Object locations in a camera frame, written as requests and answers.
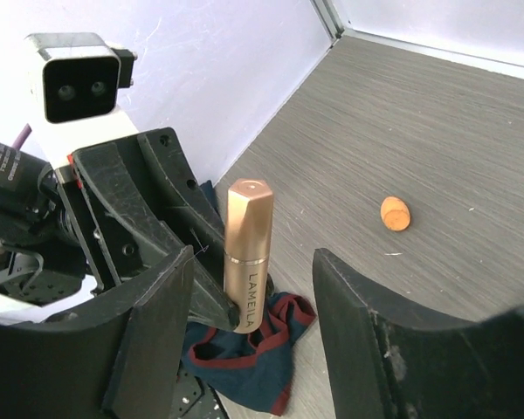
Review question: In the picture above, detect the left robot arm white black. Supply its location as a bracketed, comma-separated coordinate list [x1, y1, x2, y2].
[0, 128, 239, 331]

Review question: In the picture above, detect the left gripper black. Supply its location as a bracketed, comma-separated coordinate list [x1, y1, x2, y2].
[0, 127, 238, 331]

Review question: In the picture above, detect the small orange wooden object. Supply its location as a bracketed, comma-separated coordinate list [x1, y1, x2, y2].
[380, 196, 411, 231]

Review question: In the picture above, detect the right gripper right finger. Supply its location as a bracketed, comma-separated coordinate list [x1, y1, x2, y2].
[313, 249, 524, 419]

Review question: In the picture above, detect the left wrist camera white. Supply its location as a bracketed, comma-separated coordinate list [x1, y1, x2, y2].
[23, 32, 138, 170]

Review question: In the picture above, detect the navy garment red trim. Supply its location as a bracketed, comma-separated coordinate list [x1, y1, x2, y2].
[181, 178, 318, 418]

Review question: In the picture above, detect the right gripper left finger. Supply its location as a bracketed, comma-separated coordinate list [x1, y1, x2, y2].
[0, 247, 194, 418]

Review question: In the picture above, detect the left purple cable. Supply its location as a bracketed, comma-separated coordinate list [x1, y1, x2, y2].
[10, 122, 34, 152]

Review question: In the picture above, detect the left aluminium corner post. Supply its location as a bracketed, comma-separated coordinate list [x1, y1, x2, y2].
[311, 0, 351, 46]

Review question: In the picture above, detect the rose gold lipstick tube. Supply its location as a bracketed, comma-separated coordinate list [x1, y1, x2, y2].
[224, 179, 274, 334]

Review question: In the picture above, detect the black mounting base plate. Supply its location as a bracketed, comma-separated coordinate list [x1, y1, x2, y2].
[169, 364, 229, 419]

